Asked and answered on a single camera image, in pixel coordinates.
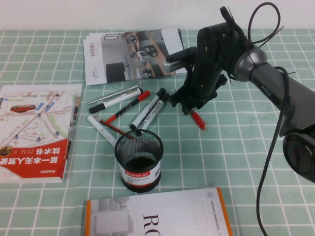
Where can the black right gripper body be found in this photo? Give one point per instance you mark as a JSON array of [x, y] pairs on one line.
[[211, 61]]

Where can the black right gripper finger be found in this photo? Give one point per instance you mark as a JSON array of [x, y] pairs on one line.
[[187, 109], [197, 106]]

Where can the red ballpoint pen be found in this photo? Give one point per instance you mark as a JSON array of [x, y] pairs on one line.
[[198, 119]]

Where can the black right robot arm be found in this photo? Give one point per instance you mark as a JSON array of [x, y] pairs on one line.
[[270, 88]]

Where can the red and black pen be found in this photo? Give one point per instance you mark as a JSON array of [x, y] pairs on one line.
[[128, 107]]

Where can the silver pen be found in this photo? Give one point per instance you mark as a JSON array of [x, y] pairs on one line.
[[113, 94]]

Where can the black mesh pen holder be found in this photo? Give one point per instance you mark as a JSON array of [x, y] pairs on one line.
[[140, 177]]

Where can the white capped pen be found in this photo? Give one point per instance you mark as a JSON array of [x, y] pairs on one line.
[[101, 130]]

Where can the white marker with black cap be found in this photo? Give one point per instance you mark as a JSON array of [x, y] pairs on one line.
[[147, 109], [157, 108]]

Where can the green checked tablecloth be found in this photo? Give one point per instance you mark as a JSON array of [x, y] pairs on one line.
[[221, 152]]

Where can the white marker with two black caps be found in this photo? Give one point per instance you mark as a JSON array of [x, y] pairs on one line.
[[115, 100]]

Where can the red pencil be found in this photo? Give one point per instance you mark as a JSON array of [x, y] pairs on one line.
[[113, 127]]

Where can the photo cover brochure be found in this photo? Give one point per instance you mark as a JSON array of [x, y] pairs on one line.
[[118, 59]]

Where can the white book with orange edge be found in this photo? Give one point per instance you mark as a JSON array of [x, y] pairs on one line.
[[172, 216]]

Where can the red map cover book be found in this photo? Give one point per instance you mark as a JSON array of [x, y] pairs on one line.
[[37, 159]]

